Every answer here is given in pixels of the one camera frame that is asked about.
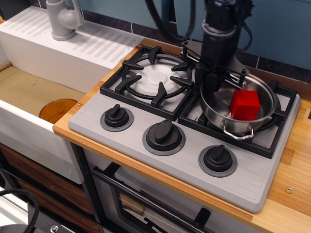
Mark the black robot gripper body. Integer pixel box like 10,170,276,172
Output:
181,31,250,91

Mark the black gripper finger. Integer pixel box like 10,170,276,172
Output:
194,64,207,89
205,72,224,98

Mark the stainless steel pan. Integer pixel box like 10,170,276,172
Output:
200,74,277,140

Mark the red cube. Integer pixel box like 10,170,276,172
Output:
230,90,261,121

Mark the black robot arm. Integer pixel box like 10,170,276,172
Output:
182,0,254,98

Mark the black middle stove knob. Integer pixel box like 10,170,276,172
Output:
142,119,186,156

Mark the black stove knob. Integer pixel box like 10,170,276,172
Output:
198,145,238,178
100,104,134,132
142,119,186,156

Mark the grey toy stove top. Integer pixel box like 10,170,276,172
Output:
68,45,302,214

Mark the black right stove knob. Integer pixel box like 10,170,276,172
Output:
198,145,238,178

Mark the black left stove knob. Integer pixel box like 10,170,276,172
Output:
100,104,134,132

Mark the black left burner grate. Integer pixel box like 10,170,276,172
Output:
100,46,196,121

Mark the black burner grate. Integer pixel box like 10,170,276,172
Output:
178,80,301,159
100,46,196,121

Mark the black right burner grate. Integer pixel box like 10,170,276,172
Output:
178,80,301,159

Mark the grey toy faucet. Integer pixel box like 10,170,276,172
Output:
46,0,84,41

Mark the orange plastic plate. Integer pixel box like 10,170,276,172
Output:
39,99,77,124

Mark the white toy sink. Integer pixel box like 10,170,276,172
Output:
0,6,142,184

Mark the wooden drawer cabinet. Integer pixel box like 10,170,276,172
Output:
0,145,102,233

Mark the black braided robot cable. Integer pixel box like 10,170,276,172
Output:
145,0,197,42

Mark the oven door with handle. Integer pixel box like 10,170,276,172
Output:
91,163,250,233

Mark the black braided foreground cable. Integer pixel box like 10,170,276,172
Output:
0,188,40,233

